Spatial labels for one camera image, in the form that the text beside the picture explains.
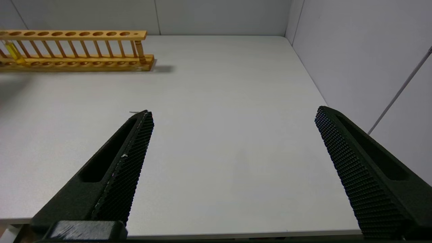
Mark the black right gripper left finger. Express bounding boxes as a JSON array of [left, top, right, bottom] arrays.
[[30, 110, 155, 233]]

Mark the wooden test tube rack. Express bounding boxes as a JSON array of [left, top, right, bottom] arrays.
[[0, 30, 155, 72]]

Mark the yellow-stained glass test tube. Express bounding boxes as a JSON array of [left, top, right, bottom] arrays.
[[3, 40, 26, 65]]

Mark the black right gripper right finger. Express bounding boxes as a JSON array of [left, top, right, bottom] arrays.
[[315, 106, 432, 241]]

